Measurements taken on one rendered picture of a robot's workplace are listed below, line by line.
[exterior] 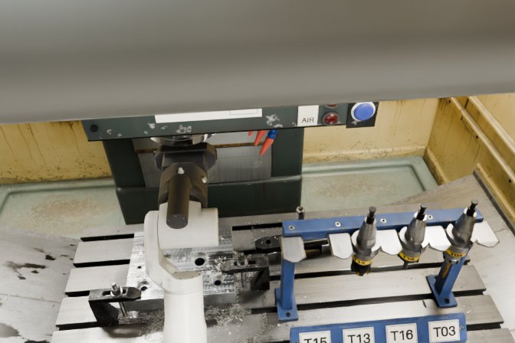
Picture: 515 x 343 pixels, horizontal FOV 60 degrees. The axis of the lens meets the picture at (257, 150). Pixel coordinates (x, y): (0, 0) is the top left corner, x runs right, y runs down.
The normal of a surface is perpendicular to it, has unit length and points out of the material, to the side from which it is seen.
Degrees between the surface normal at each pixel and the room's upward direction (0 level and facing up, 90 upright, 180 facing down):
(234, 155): 90
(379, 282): 0
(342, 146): 90
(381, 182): 0
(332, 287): 0
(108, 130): 90
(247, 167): 90
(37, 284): 24
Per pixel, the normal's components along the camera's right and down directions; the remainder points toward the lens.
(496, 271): -0.42, -0.68
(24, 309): 0.38, -0.74
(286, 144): 0.08, 0.63
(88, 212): -0.02, -0.77
